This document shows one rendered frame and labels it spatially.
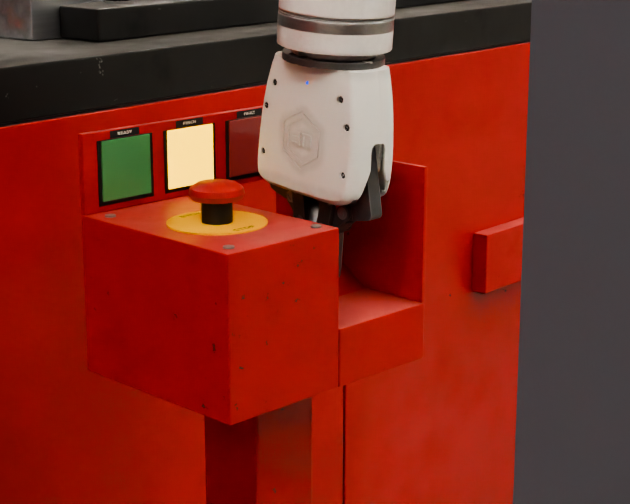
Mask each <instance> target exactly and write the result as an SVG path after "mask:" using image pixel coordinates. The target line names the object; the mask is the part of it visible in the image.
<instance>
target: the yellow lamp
mask: <svg viewBox="0 0 630 504"><path fill-rule="evenodd" d="M167 150H168V188H169V189H174V188H179V187H184V186H189V185H193V184H195V183H197V182H198V181H201V180H206V179H214V165H213V124H207V125H200V126H194V127H188V128H181V129H175V130H169V131H167Z"/></svg>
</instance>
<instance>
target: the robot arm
mask: <svg viewBox="0 0 630 504"><path fill-rule="evenodd" d="M395 6H396V0H279V6H278V8H279V9H278V20H277V21H278V24H277V43H278V44H279V45H281V46H283V47H285V48H284V49H283V50H282V51H279V52H276V53H275V56H274V59H273V62H272V65H271V69H270V73H269V77H268V81H267V86H266V92H265V97H264V104H263V110H262V118H261V127H260V136H259V148H258V171H259V173H260V175H261V176H262V177H263V178H264V179H265V180H266V181H267V182H269V183H270V186H271V188H272V189H273V190H274V191H276V192H277V193H278V194H280V195H281V196H283V197H284V198H287V201H288V203H289V204H290V206H291V208H292V210H293V217H295V218H299V219H303V220H308V221H312V222H316V223H321V224H325V225H329V226H333V227H337V228H338V229H339V278H340V276H341V269H342V255H343V240H344V232H345V231H349V230H350V229H351V228H352V224H354V223H355V222H356V221H371V220H375V219H379V218H380V217H381V216H382V206H381V196H384V195H385V194H386V193H387V191H388V188H389V184H390V178H391V170H392V157H393V99H392V87H391V78H390V70H389V66H386V65H384V64H385V55H384V53H387V52H390V51H391V50H392V44H393V31H394V18H395V17H394V16H395ZM336 206H339V207H338V208H336Z"/></svg>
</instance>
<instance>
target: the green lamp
mask: <svg viewBox="0 0 630 504"><path fill-rule="evenodd" d="M101 169H102V195H103V202H107V201H112V200H117V199H122V198H128V197H133V196H138V195H143V194H148V193H151V192H152V190H151V156H150V134H144V135H137V136H131V137H125V138H118V139H112V140H106V141H101Z"/></svg>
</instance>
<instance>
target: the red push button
mask: <svg viewBox="0 0 630 504"><path fill-rule="evenodd" d="M188 194H189V196H190V198H191V200H192V201H195V202H198V203H201V214H202V223H204V224H208V225H225V224H230V223H232V222H233V211H232V203H233V202H237V201H240V200H241V199H242V198H243V196H244V194H245V191H244V187H243V186H242V185H241V184H239V183H237V182H236V181H233V180H229V179H206V180H201V181H198V182H197V183H195V184H193V185H192V186H190V188H189V192H188Z"/></svg>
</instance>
